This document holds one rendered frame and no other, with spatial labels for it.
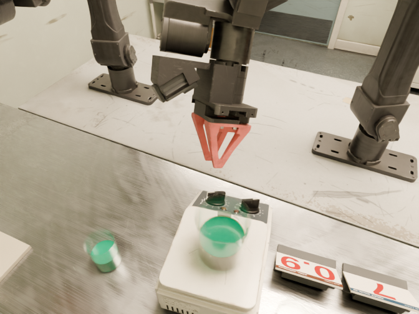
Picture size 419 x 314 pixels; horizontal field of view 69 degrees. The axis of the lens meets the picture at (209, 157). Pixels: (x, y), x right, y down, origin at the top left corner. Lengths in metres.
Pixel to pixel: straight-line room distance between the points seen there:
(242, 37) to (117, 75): 0.44
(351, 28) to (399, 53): 2.75
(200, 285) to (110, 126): 0.47
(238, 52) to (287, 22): 2.93
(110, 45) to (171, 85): 0.36
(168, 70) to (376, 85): 0.34
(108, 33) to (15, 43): 1.18
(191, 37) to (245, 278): 0.31
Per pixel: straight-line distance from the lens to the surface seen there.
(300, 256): 0.52
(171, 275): 0.40
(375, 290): 0.51
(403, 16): 0.54
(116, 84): 0.82
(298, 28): 3.34
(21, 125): 0.84
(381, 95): 0.57
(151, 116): 0.75
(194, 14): 0.42
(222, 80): 0.42
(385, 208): 0.63
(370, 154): 0.67
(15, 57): 1.89
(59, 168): 0.68
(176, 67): 0.40
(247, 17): 0.40
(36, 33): 1.96
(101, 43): 0.76
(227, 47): 0.43
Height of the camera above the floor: 1.35
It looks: 45 degrees down
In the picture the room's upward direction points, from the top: straight up
